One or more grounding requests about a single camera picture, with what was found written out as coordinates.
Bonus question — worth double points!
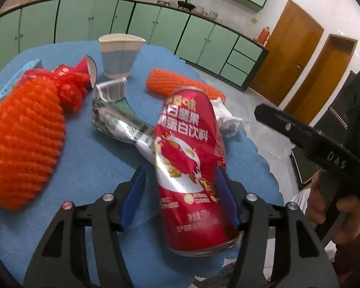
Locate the small orange foam net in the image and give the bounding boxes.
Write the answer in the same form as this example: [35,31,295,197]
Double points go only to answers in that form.
[146,68,226,102]

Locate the large orange foam net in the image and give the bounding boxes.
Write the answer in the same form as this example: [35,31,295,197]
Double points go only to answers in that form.
[0,78,67,212]

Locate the striped paper cup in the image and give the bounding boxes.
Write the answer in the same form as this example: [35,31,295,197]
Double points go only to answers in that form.
[99,34,146,80]

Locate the red drink can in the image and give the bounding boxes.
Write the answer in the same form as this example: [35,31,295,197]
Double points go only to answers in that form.
[154,87,243,257]

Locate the orange-red thermos flask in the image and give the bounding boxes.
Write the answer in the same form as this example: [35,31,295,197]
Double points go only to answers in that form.
[256,26,271,45]

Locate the person's right forearm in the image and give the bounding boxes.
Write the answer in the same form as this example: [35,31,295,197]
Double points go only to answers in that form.
[333,217,360,288]

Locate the crumpled silver green wrapper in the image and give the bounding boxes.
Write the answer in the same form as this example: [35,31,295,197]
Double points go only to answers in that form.
[91,77,156,168]

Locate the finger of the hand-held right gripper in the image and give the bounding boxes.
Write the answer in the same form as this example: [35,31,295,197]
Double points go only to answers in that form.
[254,103,317,150]

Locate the wooden door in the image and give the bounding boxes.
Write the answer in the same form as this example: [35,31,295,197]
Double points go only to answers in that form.
[249,0,324,107]
[283,33,358,125]

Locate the crumpled white tissue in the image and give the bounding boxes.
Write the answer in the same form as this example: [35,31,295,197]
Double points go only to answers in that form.
[211,97,243,138]

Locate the person's right hand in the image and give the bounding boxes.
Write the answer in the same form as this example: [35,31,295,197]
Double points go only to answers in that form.
[306,171,360,231]

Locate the light blue milk carton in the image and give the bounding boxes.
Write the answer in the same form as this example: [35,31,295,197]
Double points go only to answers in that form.
[0,59,44,108]

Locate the green lower kitchen cabinets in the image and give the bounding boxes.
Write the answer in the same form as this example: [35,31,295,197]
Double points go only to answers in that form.
[0,0,270,92]

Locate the blue table cloth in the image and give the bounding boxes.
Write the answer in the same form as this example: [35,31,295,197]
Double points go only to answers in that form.
[0,40,285,288]

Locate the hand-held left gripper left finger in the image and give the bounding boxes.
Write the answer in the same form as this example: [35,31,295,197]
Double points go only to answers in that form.
[24,166,146,288]

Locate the red mesh bag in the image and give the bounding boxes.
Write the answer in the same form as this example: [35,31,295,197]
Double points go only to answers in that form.
[24,64,90,113]

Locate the red-edged blue snack packet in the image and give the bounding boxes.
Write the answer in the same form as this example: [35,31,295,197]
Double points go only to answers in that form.
[75,55,98,90]

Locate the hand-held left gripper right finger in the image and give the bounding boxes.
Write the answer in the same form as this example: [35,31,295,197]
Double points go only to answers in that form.
[214,168,338,288]

